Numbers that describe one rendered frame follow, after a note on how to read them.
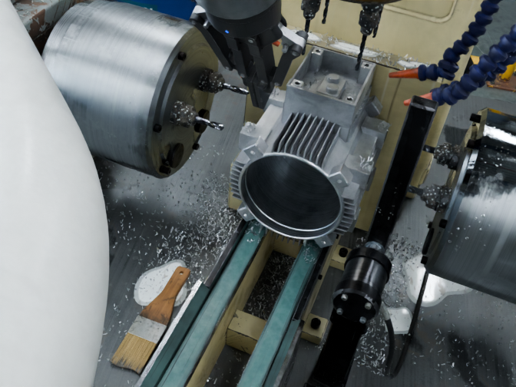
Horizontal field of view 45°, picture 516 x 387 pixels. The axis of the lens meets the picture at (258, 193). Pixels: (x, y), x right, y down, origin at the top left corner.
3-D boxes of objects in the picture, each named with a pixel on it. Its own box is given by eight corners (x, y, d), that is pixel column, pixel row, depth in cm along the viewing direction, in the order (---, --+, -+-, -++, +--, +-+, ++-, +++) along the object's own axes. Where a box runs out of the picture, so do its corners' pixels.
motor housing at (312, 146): (269, 149, 111) (282, 57, 98) (372, 182, 107) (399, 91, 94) (224, 222, 97) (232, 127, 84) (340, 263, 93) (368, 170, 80)
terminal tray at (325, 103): (304, 84, 99) (311, 44, 94) (368, 103, 97) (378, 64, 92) (278, 125, 91) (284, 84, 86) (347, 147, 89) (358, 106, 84)
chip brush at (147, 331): (171, 265, 105) (171, 262, 105) (198, 275, 104) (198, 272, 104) (108, 364, 91) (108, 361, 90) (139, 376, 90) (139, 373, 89)
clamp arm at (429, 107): (365, 241, 87) (414, 90, 69) (385, 249, 86) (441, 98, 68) (358, 259, 84) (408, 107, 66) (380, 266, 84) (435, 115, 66)
